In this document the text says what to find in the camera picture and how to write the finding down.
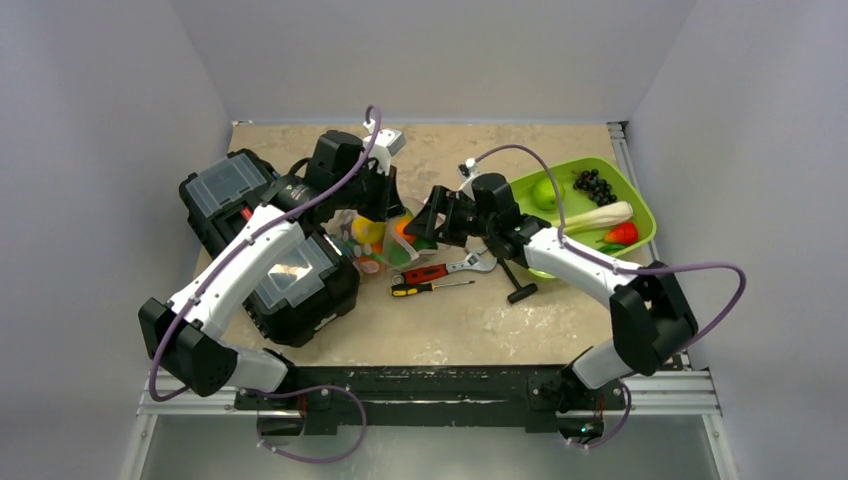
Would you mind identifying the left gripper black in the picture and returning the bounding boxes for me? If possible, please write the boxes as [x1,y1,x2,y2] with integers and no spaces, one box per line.
[334,159,405,222]

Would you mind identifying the mango orange green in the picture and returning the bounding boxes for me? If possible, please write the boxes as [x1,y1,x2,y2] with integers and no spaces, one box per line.
[394,213,417,245]

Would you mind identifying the yellow lemon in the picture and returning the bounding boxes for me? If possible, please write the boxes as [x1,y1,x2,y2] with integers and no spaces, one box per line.
[351,216,386,245]

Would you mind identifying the bok choy green white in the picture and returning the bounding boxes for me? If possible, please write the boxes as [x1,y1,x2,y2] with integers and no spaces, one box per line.
[383,238,439,269]

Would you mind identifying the clear zip top bag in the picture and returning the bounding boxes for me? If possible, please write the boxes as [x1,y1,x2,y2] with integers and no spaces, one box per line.
[326,197,442,275]

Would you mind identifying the green apple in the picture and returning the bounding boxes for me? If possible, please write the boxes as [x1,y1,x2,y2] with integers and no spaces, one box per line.
[531,178,564,212]

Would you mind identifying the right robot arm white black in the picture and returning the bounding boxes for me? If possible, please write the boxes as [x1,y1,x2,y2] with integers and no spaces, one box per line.
[404,173,698,407]

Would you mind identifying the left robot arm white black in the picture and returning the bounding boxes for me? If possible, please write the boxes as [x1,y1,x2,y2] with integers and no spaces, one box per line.
[139,126,405,409]

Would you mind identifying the yellow black screwdriver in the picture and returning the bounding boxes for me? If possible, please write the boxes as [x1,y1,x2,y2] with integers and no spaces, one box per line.
[389,280,475,298]

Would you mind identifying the black toolbox near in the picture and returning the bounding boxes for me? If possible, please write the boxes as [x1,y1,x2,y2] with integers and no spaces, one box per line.
[243,233,360,347]

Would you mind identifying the black toolbox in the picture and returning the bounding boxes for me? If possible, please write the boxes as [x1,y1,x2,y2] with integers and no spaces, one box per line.
[178,149,279,258]
[243,233,360,347]

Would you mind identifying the black hammer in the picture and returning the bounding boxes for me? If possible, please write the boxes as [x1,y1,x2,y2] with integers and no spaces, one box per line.
[496,257,538,305]

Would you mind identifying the black toolbox far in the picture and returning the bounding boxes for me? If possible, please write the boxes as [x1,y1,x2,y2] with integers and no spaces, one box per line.
[178,149,279,258]

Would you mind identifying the dark grapes bunch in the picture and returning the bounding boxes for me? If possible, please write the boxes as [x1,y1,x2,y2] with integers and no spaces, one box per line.
[572,169,619,207]

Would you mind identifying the green chili pepper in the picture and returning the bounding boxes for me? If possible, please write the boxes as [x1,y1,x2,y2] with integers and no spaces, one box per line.
[598,244,626,255]

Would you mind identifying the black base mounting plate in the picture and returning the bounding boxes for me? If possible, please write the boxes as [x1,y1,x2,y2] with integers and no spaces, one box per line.
[235,365,626,438]

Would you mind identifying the celery stalk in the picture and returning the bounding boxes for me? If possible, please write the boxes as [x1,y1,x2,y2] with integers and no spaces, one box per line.
[564,201,634,235]

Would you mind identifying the green plastic basin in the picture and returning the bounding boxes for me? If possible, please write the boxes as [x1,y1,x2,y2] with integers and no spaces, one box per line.
[510,157,657,258]

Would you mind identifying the red tomato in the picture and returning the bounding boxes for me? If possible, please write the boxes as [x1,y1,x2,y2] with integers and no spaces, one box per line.
[602,222,640,247]

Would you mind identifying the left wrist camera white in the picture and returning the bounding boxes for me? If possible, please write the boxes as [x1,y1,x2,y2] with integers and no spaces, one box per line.
[363,120,406,175]

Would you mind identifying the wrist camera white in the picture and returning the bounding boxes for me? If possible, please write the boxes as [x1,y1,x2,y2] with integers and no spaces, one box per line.
[363,120,406,175]
[458,157,480,197]

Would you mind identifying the red handled adjustable wrench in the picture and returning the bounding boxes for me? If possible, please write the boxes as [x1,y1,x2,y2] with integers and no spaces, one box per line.
[391,246,497,285]

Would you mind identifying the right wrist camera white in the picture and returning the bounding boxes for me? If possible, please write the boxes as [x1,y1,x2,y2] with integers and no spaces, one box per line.
[458,157,480,197]

